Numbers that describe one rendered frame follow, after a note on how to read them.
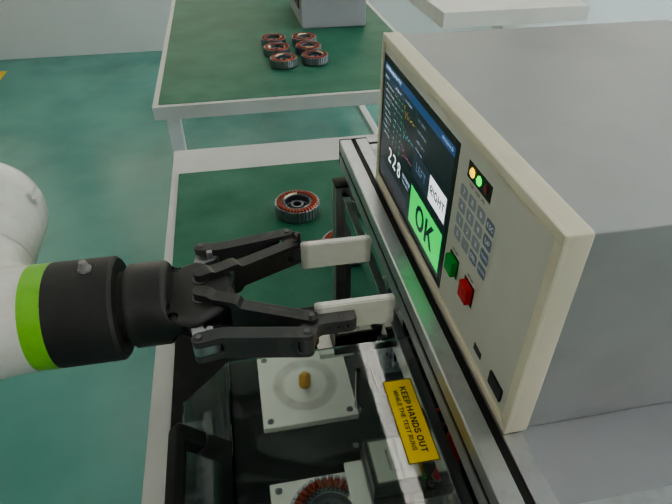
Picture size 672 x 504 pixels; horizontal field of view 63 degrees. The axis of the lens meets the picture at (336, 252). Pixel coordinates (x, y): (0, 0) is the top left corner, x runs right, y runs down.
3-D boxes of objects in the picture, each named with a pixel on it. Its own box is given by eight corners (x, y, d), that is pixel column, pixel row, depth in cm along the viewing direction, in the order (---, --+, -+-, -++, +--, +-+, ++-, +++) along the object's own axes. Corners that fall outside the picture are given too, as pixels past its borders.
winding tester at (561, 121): (502, 435, 46) (565, 236, 33) (375, 178, 80) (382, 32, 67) (891, 367, 52) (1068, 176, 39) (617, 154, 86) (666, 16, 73)
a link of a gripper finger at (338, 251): (302, 269, 55) (301, 265, 55) (370, 262, 56) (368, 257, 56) (301, 246, 53) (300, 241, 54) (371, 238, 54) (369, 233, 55)
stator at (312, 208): (328, 214, 138) (328, 201, 136) (292, 230, 132) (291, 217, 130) (302, 195, 145) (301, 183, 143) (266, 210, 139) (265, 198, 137)
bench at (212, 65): (187, 272, 237) (151, 107, 192) (193, 106, 382) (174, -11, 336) (429, 243, 254) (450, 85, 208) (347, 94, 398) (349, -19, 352)
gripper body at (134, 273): (142, 304, 54) (237, 293, 55) (133, 371, 47) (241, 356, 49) (124, 244, 49) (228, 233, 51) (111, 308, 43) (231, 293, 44)
